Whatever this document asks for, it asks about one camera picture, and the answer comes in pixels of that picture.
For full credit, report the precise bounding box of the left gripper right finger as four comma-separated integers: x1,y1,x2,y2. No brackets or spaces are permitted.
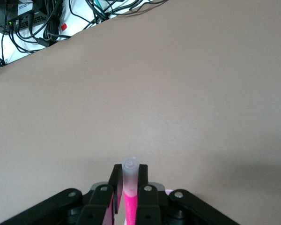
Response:
135,165,242,225

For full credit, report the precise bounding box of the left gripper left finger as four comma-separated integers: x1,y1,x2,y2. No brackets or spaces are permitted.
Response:
0,164,123,225

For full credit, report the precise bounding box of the pink marker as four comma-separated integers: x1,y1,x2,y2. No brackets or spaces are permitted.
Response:
121,156,140,225

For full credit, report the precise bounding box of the brown table cover sheet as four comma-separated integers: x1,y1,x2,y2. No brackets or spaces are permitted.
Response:
0,0,281,225

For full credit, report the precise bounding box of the black electronics box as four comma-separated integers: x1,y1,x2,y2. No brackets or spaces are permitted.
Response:
0,0,49,36

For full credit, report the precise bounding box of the black tangled cable bundle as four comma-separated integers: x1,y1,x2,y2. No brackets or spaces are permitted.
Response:
0,0,169,68

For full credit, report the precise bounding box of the teal cable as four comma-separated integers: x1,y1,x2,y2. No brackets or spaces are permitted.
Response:
93,0,110,19

